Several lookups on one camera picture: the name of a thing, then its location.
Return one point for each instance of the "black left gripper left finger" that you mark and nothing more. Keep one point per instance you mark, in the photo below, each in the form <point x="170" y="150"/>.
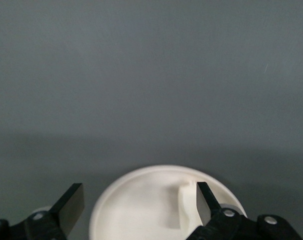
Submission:
<point x="66" y="212"/>

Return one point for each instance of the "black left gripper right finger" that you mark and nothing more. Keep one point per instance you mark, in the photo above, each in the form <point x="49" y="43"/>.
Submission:
<point x="216" y="225"/>

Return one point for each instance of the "white steamed bun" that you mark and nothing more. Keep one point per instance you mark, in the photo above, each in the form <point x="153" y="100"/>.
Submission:
<point x="189" y="202"/>

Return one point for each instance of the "round cream plate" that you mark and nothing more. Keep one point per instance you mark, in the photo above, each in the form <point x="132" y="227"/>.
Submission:
<point x="131" y="207"/>

